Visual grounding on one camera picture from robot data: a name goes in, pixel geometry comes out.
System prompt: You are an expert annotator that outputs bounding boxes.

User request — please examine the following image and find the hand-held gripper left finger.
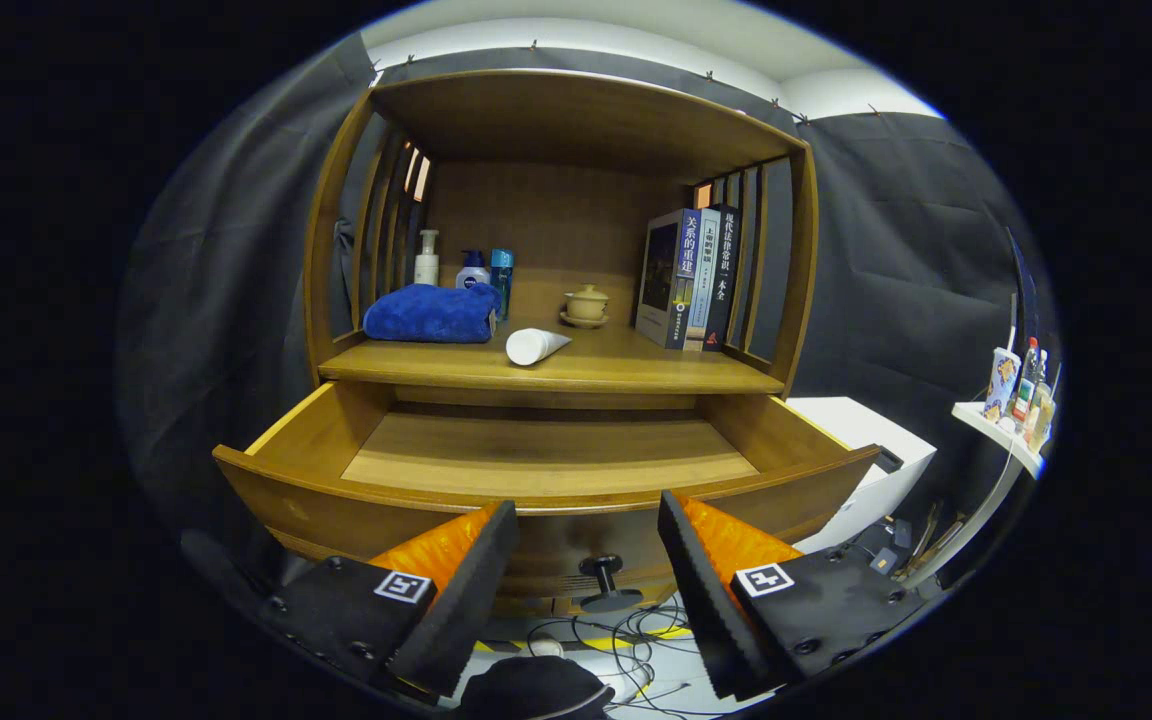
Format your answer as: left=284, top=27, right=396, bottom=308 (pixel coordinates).
left=258, top=500, right=521, bottom=699

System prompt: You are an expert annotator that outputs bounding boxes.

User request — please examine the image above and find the tangle of cables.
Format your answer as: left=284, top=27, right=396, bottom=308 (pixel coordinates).
left=526, top=600, right=727, bottom=720

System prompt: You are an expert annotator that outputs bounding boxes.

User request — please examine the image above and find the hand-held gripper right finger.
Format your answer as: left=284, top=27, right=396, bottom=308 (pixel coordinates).
left=657, top=490, right=927, bottom=701

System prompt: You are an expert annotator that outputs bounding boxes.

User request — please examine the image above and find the clear bottle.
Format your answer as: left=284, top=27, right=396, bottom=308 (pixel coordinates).
left=1028, top=348, right=1057, bottom=451

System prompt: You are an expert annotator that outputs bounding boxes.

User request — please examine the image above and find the white shelf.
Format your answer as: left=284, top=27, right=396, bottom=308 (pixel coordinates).
left=901, top=401, right=1047, bottom=591

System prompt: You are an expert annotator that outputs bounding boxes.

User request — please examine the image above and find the blue towel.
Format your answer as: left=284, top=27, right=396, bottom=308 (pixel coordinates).
left=363, top=283, right=499, bottom=344

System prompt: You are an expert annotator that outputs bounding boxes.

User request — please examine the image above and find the pale blue book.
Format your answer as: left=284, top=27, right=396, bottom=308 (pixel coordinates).
left=683, top=208, right=723, bottom=352

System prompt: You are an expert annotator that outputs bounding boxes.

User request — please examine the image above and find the wooden countertop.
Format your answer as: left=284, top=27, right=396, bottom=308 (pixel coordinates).
left=317, top=318, right=787, bottom=396

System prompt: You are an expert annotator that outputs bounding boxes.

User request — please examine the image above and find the teal bottle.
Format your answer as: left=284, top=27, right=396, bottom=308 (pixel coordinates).
left=489, top=248, right=515, bottom=323

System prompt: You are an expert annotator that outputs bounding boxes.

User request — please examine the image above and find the yellow black floor tape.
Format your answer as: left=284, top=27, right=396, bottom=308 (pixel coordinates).
left=471, top=625, right=697, bottom=656

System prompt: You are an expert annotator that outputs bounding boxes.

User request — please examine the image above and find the red label bottle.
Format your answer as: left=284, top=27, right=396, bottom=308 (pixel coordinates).
left=1011, top=337, right=1040, bottom=426

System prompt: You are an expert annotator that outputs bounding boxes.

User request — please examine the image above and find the dark cloth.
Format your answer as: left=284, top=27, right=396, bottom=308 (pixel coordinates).
left=456, top=655, right=617, bottom=720

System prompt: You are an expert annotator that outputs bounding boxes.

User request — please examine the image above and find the white green tube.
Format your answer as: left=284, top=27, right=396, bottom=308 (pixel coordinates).
left=505, top=328, right=573, bottom=367

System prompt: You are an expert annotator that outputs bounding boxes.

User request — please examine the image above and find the wooden cabinet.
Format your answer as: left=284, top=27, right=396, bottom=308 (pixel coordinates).
left=302, top=68, right=820, bottom=621

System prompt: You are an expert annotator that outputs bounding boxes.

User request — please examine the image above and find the black book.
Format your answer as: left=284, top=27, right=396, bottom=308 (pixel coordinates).
left=702, top=204, right=742, bottom=353

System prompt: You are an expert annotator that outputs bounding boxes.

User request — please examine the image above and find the beige lidded teacup with saucer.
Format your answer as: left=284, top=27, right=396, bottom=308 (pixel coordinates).
left=559, top=284, right=611, bottom=329

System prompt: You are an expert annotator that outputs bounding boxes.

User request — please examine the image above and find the wooden drawer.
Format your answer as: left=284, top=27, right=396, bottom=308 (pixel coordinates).
left=212, top=380, right=882, bottom=614

